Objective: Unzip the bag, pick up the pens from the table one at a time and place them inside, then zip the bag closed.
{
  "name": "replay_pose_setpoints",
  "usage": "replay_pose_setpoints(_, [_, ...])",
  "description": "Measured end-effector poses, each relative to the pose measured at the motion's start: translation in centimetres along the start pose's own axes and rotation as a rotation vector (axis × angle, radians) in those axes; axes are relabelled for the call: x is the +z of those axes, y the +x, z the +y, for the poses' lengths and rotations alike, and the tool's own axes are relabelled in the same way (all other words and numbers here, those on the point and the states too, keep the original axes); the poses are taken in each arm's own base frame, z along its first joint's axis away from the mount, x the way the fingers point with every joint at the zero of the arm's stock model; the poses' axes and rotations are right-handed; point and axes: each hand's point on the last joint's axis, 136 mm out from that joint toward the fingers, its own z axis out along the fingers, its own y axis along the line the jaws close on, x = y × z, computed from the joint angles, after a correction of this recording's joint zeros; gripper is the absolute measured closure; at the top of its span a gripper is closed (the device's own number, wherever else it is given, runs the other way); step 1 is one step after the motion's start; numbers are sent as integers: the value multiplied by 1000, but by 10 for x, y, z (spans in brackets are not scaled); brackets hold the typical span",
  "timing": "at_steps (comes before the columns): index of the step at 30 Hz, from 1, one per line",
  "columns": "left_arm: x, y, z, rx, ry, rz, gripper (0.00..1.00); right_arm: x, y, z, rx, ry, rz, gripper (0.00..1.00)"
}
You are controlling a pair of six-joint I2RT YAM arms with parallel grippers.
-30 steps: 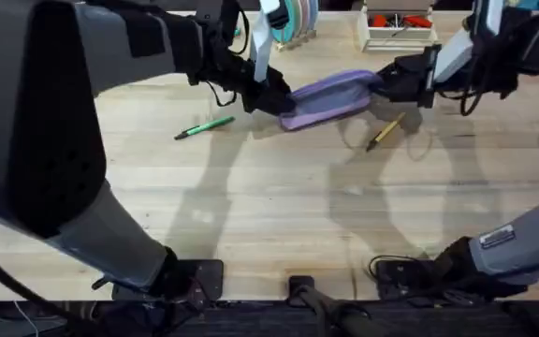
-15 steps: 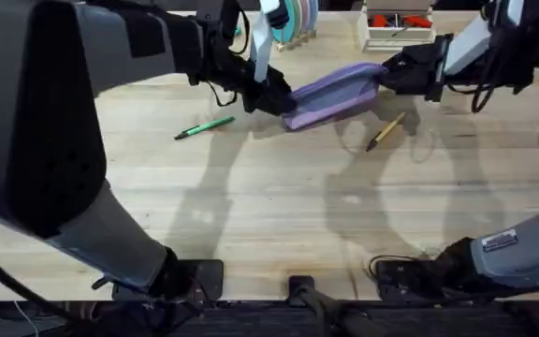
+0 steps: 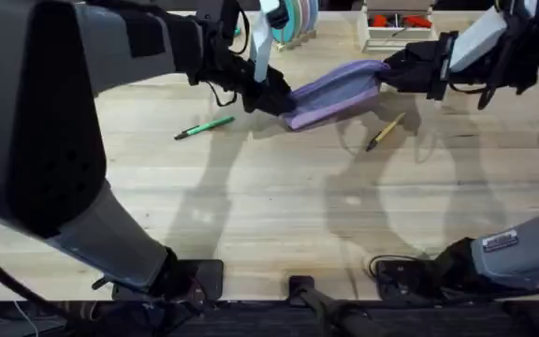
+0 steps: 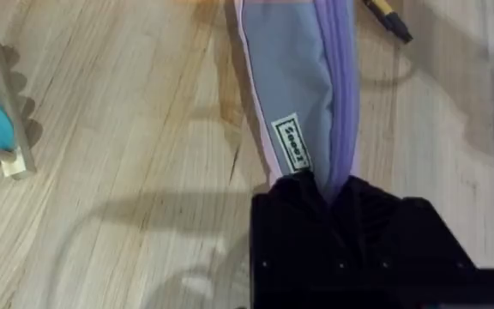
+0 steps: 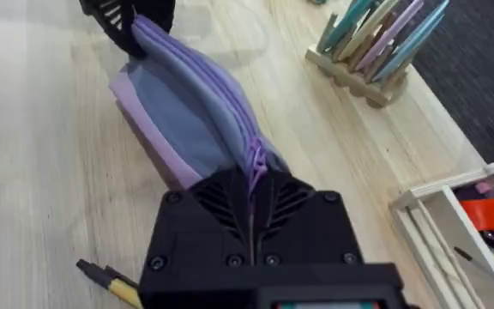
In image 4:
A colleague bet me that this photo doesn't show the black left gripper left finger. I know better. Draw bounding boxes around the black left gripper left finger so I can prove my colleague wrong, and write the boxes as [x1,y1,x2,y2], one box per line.
[250,170,347,309]

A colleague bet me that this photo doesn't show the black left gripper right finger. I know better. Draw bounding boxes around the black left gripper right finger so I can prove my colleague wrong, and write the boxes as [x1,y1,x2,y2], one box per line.
[329,174,480,309]

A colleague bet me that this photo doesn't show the blue purple pink zip bag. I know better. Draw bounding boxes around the blue purple pink zip bag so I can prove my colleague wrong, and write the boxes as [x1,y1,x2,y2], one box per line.
[233,0,362,206]

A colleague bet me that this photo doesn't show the yellow and black pen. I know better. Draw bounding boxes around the yellow and black pen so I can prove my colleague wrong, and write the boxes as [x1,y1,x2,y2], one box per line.
[361,0,414,45]

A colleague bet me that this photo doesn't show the small pale wooden peg rack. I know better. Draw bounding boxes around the small pale wooden peg rack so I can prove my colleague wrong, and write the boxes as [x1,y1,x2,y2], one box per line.
[0,37,39,180]

